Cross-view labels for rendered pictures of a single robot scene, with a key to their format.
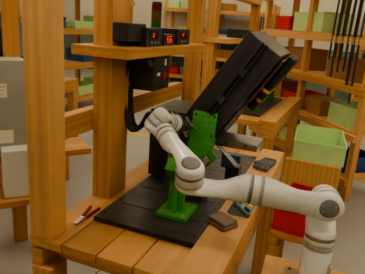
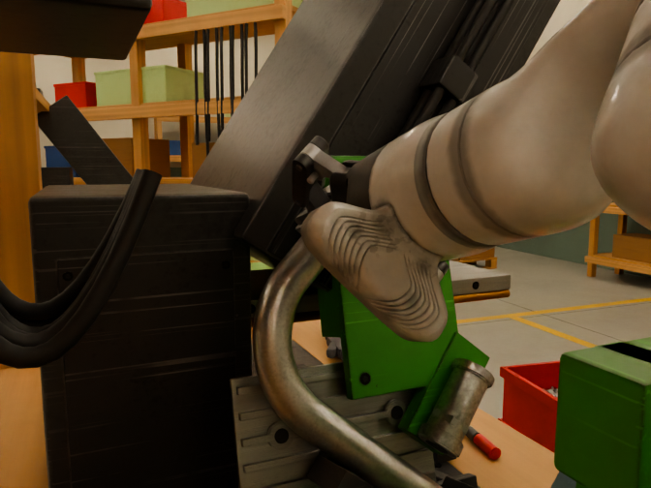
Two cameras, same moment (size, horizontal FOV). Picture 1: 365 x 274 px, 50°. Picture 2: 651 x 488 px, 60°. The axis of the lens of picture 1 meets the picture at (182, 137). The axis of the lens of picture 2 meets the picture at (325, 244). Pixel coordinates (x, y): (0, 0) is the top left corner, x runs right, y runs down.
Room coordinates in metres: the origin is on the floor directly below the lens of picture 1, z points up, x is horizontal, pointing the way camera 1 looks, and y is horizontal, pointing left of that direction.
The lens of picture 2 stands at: (1.39, 0.31, 1.26)
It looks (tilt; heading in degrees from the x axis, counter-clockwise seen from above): 8 degrees down; 315
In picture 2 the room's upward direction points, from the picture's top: straight up
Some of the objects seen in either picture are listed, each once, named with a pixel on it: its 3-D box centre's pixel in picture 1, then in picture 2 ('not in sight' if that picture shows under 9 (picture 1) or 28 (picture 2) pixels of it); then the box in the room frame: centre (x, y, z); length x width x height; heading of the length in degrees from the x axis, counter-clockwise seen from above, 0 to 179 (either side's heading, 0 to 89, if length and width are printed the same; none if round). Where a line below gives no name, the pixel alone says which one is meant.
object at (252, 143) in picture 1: (220, 138); (342, 288); (1.86, -0.19, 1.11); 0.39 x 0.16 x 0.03; 69
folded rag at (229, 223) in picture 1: (222, 220); not in sight; (1.39, -0.18, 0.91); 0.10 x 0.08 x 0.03; 38
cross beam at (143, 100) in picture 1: (129, 104); not in sight; (1.95, 0.28, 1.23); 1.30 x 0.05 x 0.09; 159
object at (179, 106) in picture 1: (177, 137); (139, 340); (1.97, 0.02, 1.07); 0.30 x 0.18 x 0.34; 159
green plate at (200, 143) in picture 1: (204, 133); (376, 264); (1.73, -0.10, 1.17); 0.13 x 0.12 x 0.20; 159
